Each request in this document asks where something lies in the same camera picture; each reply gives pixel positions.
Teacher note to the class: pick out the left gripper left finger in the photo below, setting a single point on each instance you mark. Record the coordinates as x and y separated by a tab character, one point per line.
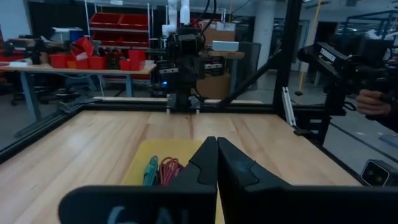
140	205

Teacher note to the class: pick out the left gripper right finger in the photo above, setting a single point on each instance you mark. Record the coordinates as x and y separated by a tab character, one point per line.
280	205

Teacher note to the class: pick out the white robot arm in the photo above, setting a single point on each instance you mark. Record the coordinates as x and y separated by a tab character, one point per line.
174	15

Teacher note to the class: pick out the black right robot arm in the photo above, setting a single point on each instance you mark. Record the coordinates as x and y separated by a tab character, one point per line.
183	90

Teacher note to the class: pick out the cardboard box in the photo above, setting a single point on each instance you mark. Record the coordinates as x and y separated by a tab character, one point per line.
213	87
217	32

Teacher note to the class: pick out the red plastic bin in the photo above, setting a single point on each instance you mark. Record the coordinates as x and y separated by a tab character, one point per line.
97	62
137	59
84	46
58	61
124	65

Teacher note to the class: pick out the yellow translucent plastic bin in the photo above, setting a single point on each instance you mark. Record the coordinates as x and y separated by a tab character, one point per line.
155	147

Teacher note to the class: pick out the grey column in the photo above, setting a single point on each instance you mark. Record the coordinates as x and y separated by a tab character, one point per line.
265	31

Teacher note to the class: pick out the white aluminium bar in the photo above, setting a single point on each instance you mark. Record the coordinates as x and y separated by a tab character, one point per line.
288	107

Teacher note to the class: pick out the blue white box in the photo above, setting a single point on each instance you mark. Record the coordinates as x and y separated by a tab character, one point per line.
66	34

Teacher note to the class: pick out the yellow pole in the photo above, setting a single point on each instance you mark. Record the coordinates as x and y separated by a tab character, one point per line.
316	18

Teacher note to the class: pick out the person's hand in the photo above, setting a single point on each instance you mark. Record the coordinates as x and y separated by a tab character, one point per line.
371	104

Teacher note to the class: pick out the wooden work table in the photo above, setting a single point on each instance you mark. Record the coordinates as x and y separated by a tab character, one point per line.
46	68

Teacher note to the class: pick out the black camera box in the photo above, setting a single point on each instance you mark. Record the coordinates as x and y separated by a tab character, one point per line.
374	173

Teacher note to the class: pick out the black aluminium table frame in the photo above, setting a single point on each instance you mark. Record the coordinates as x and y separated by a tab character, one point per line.
287	46

